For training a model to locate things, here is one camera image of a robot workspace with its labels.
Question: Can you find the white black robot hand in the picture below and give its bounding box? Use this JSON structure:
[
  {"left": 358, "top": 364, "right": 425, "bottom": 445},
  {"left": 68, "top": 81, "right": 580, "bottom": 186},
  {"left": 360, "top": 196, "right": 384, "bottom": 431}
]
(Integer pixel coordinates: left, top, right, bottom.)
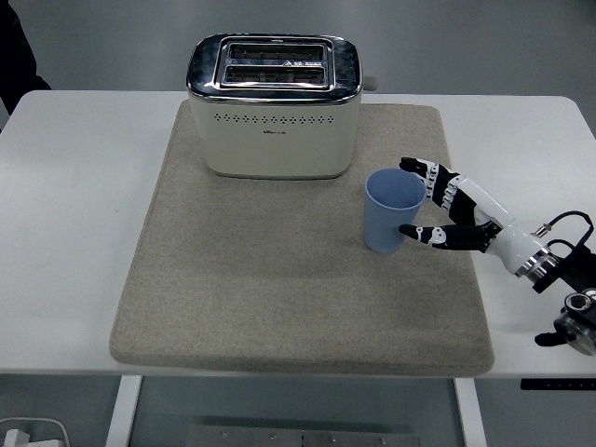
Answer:
[{"left": 398, "top": 156, "right": 549, "bottom": 277}]

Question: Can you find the blue plastic cup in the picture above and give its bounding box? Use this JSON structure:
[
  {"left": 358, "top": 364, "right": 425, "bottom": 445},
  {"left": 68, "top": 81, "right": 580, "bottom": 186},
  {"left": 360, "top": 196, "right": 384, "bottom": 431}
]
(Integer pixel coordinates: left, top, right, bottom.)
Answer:
[{"left": 363, "top": 168, "right": 427, "bottom": 255}]

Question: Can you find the black table control panel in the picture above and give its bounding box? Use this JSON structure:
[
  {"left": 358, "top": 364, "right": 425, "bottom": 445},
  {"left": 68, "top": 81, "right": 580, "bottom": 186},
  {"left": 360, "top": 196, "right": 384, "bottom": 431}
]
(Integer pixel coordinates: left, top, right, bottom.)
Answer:
[{"left": 520, "top": 378, "right": 596, "bottom": 391}]

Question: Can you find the white table leg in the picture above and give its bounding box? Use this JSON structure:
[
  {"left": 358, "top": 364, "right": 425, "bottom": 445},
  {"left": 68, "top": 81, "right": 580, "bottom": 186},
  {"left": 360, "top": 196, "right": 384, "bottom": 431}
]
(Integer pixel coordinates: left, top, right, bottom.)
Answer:
[
  {"left": 102, "top": 374, "right": 143, "bottom": 447},
  {"left": 454, "top": 377, "right": 488, "bottom": 447}
]

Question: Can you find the beige felt mat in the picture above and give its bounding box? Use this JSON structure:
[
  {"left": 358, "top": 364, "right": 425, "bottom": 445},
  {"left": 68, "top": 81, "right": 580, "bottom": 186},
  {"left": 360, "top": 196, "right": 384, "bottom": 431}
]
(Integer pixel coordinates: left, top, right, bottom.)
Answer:
[{"left": 108, "top": 100, "right": 496, "bottom": 377}]

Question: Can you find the white chrome-topped toaster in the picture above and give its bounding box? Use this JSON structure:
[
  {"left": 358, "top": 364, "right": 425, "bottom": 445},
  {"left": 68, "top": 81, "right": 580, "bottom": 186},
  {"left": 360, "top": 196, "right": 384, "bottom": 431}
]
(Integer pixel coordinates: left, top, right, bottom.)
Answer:
[{"left": 185, "top": 33, "right": 380, "bottom": 182}]

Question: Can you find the grey metal plate with screws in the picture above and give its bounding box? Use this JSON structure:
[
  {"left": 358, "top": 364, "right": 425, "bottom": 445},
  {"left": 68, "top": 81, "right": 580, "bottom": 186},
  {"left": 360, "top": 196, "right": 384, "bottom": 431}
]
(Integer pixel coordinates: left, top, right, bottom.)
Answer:
[{"left": 185, "top": 424, "right": 423, "bottom": 447}]

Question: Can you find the white plastic bin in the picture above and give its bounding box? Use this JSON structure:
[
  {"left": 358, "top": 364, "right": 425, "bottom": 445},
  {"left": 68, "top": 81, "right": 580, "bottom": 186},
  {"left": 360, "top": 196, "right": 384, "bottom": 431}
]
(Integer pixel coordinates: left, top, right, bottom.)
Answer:
[{"left": 0, "top": 416, "right": 71, "bottom": 447}]

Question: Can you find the white block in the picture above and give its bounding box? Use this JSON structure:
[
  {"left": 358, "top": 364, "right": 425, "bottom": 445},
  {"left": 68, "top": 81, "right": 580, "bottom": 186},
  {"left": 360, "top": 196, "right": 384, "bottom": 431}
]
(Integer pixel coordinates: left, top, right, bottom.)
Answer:
[{"left": 2, "top": 429, "right": 32, "bottom": 447}]

